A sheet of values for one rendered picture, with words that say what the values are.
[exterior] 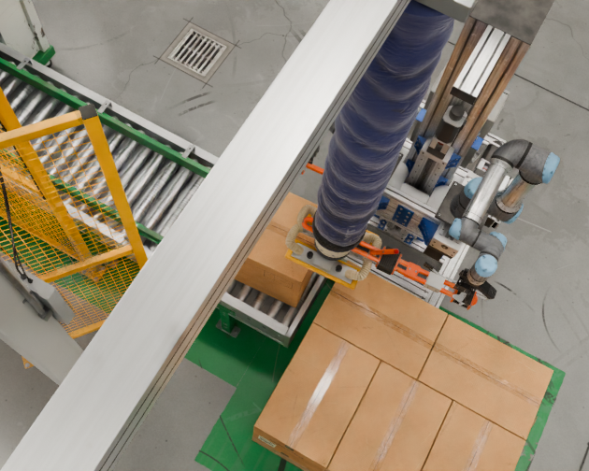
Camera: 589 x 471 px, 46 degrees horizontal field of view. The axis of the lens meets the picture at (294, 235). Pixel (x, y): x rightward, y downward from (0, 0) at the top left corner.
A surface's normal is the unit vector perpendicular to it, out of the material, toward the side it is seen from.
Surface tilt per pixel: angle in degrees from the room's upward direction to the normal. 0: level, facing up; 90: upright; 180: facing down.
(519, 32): 0
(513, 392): 0
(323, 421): 0
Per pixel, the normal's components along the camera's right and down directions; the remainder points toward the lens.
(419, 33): -0.06, 0.96
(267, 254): 0.07, -0.40
